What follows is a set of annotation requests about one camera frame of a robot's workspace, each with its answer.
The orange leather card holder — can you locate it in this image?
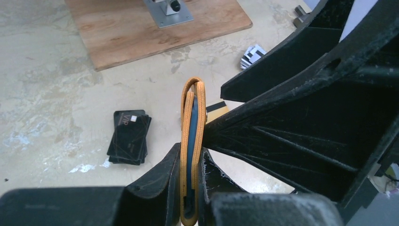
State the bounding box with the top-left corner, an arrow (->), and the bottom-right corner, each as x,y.
180,77 -> 207,226

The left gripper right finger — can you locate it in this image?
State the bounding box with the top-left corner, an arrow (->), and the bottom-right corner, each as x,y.
198,148 -> 343,226

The gold credit card stack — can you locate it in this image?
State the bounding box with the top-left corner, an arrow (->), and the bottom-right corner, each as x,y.
206,101 -> 229,124

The white credit card stack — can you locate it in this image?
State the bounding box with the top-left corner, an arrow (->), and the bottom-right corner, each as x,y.
240,44 -> 267,70

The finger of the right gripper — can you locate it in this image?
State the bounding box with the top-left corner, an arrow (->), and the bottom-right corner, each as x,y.
220,0 -> 354,102
203,0 -> 399,207

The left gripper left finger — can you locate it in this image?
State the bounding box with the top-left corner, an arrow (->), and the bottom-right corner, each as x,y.
0,143 -> 180,226

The black credit card stack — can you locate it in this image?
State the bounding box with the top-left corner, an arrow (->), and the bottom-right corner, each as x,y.
107,110 -> 151,165

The metal stand bracket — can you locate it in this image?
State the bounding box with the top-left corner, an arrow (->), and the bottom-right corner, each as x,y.
143,0 -> 193,28

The plywood board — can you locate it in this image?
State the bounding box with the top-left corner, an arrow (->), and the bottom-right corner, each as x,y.
66,0 -> 252,71

